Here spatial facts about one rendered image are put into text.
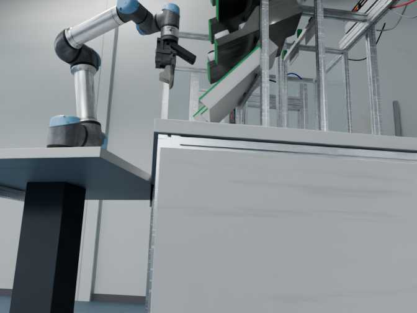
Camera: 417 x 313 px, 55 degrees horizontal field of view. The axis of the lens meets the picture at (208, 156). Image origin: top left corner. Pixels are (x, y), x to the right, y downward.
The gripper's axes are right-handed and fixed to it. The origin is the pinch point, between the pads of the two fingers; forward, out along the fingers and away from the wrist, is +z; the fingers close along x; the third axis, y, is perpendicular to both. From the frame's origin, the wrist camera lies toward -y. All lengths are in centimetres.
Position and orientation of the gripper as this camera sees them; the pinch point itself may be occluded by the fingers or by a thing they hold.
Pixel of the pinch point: (172, 86)
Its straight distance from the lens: 161.3
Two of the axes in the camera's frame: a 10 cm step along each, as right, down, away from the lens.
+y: -9.9, -0.6, -1.4
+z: -0.3, 9.7, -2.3
